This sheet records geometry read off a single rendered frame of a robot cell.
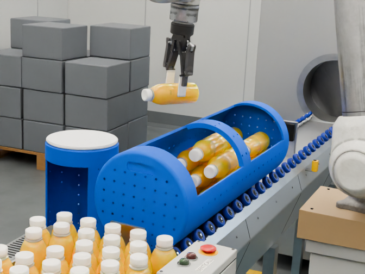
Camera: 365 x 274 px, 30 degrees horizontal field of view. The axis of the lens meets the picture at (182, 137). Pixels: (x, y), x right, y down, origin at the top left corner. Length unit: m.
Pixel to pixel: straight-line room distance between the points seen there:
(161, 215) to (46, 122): 3.96
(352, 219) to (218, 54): 5.35
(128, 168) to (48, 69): 3.83
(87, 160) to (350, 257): 1.09
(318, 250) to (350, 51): 0.55
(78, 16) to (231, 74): 1.88
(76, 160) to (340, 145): 1.16
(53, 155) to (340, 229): 1.19
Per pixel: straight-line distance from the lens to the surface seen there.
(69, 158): 2.56
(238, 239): 2.21
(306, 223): 1.89
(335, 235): 1.89
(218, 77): 7.14
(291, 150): 2.97
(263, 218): 2.42
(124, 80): 5.58
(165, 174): 1.74
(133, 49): 5.72
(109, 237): 1.59
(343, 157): 1.69
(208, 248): 1.50
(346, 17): 1.75
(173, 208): 1.76
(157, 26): 7.34
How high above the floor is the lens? 1.70
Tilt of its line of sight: 14 degrees down
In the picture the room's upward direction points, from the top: 3 degrees clockwise
